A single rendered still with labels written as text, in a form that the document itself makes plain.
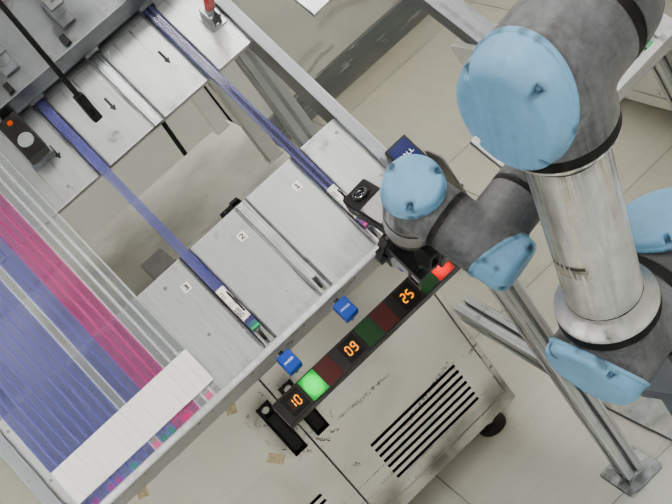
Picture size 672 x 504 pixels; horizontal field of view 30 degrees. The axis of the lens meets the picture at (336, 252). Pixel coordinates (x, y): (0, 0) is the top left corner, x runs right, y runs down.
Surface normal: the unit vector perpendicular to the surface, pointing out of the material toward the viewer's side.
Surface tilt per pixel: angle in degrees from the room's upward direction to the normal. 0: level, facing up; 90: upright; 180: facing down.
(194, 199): 0
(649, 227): 8
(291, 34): 90
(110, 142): 45
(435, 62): 0
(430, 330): 90
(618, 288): 107
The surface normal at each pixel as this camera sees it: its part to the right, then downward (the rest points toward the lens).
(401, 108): -0.52, -0.68
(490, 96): -0.64, 0.63
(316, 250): -0.05, -0.28
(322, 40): 0.45, 0.29
